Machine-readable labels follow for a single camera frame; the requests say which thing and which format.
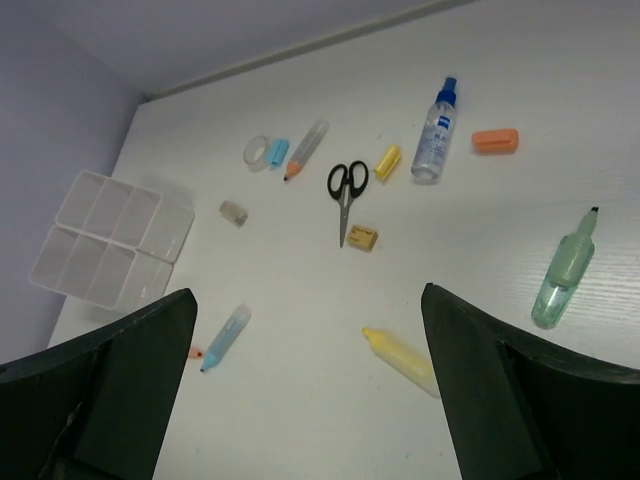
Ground black handled scissors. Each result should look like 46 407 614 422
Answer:
327 160 369 247

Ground white compartment organizer box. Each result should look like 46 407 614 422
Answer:
30 171 195 312

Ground yellow highlighter pen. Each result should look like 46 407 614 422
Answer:
362 327 440 399

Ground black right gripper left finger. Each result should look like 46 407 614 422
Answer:
1 289 198 479

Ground green highlighter pen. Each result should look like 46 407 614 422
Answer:
531 207 599 329

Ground blue cap spray bottle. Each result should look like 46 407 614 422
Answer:
411 76 458 184

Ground orange highlighter cap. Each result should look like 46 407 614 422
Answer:
471 128 519 155

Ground grey eraser block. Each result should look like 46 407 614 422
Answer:
219 200 248 228

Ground blue highlighter cap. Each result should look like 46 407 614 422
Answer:
266 138 290 169

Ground orange tip clear highlighter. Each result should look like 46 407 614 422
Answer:
283 119 330 182

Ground clear tape roll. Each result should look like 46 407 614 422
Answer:
243 135 272 173

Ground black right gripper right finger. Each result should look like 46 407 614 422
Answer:
421 283 639 479

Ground tan eraser block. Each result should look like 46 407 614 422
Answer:
346 225 378 252

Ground yellow highlighter cap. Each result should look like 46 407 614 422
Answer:
374 144 402 183

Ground blue highlighter pen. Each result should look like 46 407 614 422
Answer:
200 304 251 373

